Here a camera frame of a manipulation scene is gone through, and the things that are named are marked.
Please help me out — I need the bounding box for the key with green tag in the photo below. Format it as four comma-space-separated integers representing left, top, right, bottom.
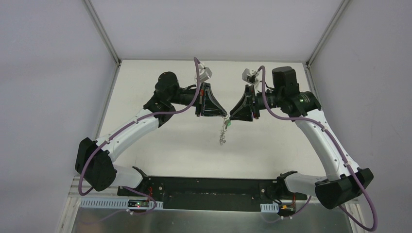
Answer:
224, 119, 231, 129

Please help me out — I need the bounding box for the large metal keyring with clips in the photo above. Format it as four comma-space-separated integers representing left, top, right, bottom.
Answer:
219, 115, 229, 146

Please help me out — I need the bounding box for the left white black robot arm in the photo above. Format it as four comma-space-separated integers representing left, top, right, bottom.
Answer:
75, 68, 227, 197

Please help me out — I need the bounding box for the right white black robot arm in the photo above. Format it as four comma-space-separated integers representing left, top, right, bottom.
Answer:
230, 66, 374, 209

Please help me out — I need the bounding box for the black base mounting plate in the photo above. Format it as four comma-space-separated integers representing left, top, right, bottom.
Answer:
136, 176, 308, 212

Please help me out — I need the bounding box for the right circuit board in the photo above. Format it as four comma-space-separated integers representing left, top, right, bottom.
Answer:
278, 204, 296, 217

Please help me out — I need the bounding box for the circuit board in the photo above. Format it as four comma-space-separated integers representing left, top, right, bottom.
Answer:
278, 204, 296, 217
128, 200, 150, 209

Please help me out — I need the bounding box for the left circuit board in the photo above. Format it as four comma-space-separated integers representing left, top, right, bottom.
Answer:
128, 200, 150, 209

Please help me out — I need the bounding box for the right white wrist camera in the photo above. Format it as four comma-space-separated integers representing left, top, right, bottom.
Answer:
241, 68, 260, 88

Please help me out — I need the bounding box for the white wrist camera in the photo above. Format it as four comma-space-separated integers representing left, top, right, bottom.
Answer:
241, 68, 260, 88
195, 63, 212, 83

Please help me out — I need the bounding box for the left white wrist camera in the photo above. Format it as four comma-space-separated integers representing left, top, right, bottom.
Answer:
195, 63, 212, 83

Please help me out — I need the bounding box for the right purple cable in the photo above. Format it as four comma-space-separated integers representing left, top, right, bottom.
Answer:
259, 66, 378, 232

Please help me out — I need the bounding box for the purple cable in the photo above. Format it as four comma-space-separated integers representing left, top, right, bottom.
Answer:
259, 66, 378, 232
78, 57, 202, 197

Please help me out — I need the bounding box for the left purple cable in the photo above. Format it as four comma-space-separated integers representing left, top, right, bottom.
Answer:
78, 57, 202, 197

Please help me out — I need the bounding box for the right white cable duct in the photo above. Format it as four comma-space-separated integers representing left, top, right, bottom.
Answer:
260, 202, 279, 213

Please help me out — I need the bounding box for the white cable duct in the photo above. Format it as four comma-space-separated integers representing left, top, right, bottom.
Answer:
79, 198, 163, 210
260, 202, 279, 213

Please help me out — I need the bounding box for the left aluminium frame post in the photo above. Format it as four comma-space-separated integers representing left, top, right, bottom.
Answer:
82, 0, 121, 67

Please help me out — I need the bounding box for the aluminium frame post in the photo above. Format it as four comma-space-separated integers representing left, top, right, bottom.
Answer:
306, 0, 352, 68
82, 0, 121, 67

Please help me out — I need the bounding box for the right aluminium frame post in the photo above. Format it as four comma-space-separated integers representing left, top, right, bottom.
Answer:
306, 0, 352, 68

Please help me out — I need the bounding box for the left white cable duct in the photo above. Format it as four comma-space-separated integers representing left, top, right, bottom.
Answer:
79, 198, 163, 210

